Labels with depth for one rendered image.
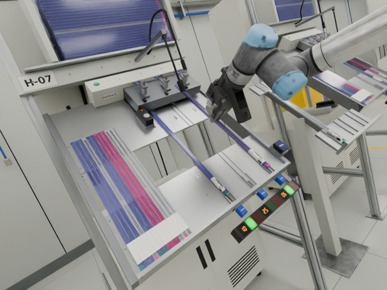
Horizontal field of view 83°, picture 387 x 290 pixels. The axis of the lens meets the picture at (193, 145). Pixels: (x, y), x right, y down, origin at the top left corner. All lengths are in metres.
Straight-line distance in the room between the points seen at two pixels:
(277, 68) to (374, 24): 0.21
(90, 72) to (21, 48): 0.31
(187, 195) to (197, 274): 0.51
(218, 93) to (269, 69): 0.20
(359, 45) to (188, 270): 1.01
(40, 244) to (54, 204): 0.37
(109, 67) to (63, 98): 0.27
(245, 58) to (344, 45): 0.23
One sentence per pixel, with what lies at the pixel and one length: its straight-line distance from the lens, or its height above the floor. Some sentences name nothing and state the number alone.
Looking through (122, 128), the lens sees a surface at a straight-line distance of 0.94.
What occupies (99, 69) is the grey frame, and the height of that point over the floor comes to 1.34.
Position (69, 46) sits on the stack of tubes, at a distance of 1.07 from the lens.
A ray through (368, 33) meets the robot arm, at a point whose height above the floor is 1.09.
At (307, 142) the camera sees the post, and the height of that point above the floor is 0.70.
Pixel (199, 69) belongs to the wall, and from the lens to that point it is 3.21.
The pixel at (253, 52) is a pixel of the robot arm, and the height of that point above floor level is 1.14.
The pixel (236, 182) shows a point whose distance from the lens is 0.82.
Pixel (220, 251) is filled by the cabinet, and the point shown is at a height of 0.34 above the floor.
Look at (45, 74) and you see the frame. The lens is 1.06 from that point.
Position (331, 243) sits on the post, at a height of 0.09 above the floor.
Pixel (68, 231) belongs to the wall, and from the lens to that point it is 2.64.
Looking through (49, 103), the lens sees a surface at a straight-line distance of 1.20.
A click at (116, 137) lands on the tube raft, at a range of 0.88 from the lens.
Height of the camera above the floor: 1.09
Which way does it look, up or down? 11 degrees down
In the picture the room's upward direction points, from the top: 20 degrees counter-clockwise
